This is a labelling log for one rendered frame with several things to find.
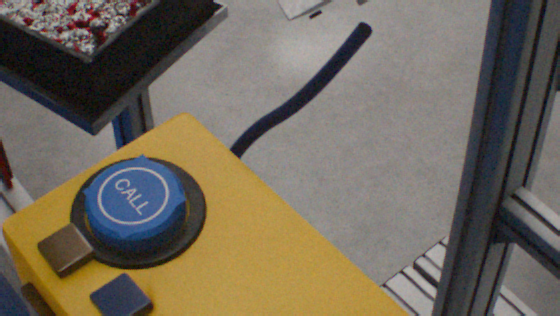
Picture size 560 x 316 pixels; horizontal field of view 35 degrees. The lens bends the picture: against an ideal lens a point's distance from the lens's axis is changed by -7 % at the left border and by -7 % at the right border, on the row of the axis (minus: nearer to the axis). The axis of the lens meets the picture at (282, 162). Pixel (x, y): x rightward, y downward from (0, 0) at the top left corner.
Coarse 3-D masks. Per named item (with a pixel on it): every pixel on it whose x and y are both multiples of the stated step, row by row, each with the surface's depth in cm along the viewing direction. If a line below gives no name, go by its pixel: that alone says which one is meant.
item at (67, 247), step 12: (72, 228) 35; (48, 240) 35; (60, 240) 35; (72, 240) 35; (84, 240) 35; (48, 252) 35; (60, 252) 35; (72, 252) 35; (84, 252) 35; (60, 264) 34; (72, 264) 34; (84, 264) 35; (60, 276) 34
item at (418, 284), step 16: (432, 256) 156; (400, 272) 155; (416, 272) 155; (432, 272) 154; (384, 288) 153; (400, 288) 152; (416, 288) 153; (432, 288) 152; (400, 304) 150; (416, 304) 150; (432, 304) 150; (496, 304) 149; (512, 304) 150
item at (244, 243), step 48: (144, 144) 39; (192, 144) 39; (192, 192) 37; (240, 192) 37; (96, 240) 36; (192, 240) 36; (240, 240) 36; (288, 240) 36; (48, 288) 34; (96, 288) 34; (144, 288) 34; (192, 288) 34; (240, 288) 34; (288, 288) 34; (336, 288) 34
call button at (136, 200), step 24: (120, 168) 37; (144, 168) 37; (96, 192) 36; (120, 192) 36; (144, 192) 36; (168, 192) 36; (96, 216) 35; (120, 216) 35; (144, 216) 35; (168, 216) 35; (120, 240) 35; (144, 240) 35; (168, 240) 36
